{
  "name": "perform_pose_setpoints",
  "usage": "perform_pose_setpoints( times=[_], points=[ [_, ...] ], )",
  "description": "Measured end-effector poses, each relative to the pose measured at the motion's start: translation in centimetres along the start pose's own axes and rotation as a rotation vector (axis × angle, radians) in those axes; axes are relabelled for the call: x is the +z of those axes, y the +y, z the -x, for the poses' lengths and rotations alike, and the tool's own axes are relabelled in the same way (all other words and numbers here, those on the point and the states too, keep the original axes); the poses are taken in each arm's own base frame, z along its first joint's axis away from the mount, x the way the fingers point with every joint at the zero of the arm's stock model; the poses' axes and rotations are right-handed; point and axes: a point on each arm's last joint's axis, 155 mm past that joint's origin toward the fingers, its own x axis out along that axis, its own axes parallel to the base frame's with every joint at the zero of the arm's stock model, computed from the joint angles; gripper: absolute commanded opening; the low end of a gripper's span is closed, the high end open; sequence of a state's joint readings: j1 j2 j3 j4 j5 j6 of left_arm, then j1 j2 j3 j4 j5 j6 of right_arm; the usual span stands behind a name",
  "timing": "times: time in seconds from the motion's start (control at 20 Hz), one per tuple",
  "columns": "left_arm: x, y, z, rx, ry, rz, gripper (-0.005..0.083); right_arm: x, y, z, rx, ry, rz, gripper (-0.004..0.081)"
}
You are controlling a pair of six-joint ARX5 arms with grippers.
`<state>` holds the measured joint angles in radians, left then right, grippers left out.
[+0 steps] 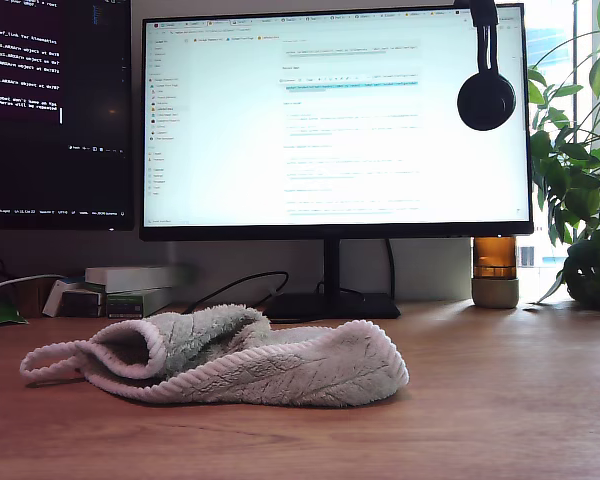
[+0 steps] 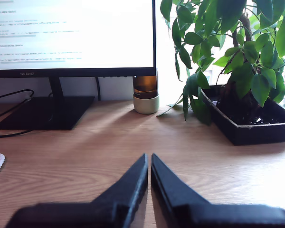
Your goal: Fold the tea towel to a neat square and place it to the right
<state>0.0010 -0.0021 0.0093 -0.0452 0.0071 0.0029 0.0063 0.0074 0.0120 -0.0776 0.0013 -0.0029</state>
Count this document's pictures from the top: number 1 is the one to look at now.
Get green and white box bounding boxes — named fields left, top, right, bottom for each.
left=105, top=287, right=176, bottom=320

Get white cable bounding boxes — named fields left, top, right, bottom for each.
left=0, top=273, right=56, bottom=297

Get amber glass jar grey base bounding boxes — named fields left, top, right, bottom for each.
left=471, top=236, right=521, bottom=308

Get small white blue box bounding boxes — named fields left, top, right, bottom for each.
left=42, top=278, right=87, bottom=318

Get thin black monitor cable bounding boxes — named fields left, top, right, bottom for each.
left=385, top=238, right=397, bottom=301

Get black monitor with dark terminal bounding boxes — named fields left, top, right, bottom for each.
left=0, top=0, right=135, bottom=232

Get brown cardboard holder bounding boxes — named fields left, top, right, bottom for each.
left=14, top=276, right=57, bottom=319

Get long white cardboard box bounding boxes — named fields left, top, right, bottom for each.
left=84, top=264, right=194, bottom=294

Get green leafy potted plant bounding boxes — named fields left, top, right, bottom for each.
left=527, top=0, right=600, bottom=309

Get fluffy white green tea towel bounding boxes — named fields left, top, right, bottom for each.
left=18, top=304, right=410, bottom=407

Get small dark box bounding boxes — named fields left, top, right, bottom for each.
left=59, top=289, right=106, bottom=318

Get black monitor with white screen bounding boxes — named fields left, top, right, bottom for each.
left=138, top=2, right=535, bottom=321

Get black cable with plug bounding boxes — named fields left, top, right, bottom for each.
left=182, top=270, right=290, bottom=317

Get black headphones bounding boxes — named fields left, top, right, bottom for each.
left=456, top=0, right=518, bottom=132

